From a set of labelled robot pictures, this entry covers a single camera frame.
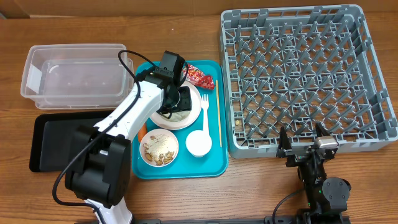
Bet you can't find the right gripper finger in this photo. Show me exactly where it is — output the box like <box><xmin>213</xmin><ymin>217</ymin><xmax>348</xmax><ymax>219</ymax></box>
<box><xmin>315</xmin><ymin>122</ymin><xmax>331</xmax><ymax>138</ymax></box>
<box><xmin>276</xmin><ymin>127</ymin><xmax>292</xmax><ymax>158</ymax></box>

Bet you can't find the white napkin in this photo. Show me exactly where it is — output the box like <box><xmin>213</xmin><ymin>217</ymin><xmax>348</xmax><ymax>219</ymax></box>
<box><xmin>160</xmin><ymin>111</ymin><xmax>190</xmax><ymax>122</ymax></box>

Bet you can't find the red snack wrapper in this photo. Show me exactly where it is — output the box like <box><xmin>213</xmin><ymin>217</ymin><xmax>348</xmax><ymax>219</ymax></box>
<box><xmin>182</xmin><ymin>64</ymin><xmax>215</xmax><ymax>90</ymax></box>

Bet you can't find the orange carrot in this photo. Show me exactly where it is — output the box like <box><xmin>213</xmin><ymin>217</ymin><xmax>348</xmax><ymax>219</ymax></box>
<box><xmin>137</xmin><ymin>123</ymin><xmax>147</xmax><ymax>142</ymax></box>

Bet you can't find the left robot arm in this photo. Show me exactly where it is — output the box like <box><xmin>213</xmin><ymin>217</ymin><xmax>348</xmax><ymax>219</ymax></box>
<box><xmin>62</xmin><ymin>75</ymin><xmax>191</xmax><ymax>223</ymax></box>

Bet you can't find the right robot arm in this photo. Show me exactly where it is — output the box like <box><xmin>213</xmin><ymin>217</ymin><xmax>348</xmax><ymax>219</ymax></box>
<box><xmin>272</xmin><ymin>123</ymin><xmax>351</xmax><ymax>224</ymax></box>

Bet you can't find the large white plate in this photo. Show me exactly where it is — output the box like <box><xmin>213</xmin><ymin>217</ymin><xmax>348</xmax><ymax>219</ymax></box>
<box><xmin>150</xmin><ymin>81</ymin><xmax>201</xmax><ymax>130</ymax></box>

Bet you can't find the white plastic fork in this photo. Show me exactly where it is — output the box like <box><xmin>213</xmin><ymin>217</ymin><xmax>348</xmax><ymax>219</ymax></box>
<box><xmin>201</xmin><ymin>94</ymin><xmax>209</xmax><ymax>134</ymax></box>

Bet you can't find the wooden chopstick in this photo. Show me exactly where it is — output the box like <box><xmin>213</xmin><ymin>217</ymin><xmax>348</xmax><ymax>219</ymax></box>
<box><xmin>215</xmin><ymin>80</ymin><xmax>223</xmax><ymax>147</ymax></box>

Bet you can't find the white plastic cup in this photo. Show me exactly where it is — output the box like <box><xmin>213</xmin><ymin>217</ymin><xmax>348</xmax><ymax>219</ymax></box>
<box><xmin>185</xmin><ymin>130</ymin><xmax>212</xmax><ymax>157</ymax></box>

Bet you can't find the teal plastic tray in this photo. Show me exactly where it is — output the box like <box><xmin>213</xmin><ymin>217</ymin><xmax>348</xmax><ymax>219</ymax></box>
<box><xmin>132</xmin><ymin>60</ymin><xmax>228</xmax><ymax>179</ymax></box>

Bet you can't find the small bowl with nuts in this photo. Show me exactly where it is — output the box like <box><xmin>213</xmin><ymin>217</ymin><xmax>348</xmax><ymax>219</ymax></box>
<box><xmin>139</xmin><ymin>129</ymin><xmax>179</xmax><ymax>167</ymax></box>

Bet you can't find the grey dish rack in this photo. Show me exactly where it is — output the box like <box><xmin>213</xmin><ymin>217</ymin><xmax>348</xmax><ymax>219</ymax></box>
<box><xmin>220</xmin><ymin>4</ymin><xmax>397</xmax><ymax>159</ymax></box>

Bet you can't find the clear plastic bin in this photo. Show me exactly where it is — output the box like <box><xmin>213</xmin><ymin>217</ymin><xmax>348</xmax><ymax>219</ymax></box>
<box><xmin>21</xmin><ymin>44</ymin><xmax>134</xmax><ymax>110</ymax></box>

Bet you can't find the black plastic tray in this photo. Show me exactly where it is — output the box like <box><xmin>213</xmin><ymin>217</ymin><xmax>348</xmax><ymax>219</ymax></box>
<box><xmin>29</xmin><ymin>110</ymin><xmax>111</xmax><ymax>172</ymax></box>

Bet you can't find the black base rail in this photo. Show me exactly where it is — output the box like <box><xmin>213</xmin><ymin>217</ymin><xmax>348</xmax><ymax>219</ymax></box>
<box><xmin>132</xmin><ymin>216</ymin><xmax>303</xmax><ymax>224</ymax></box>

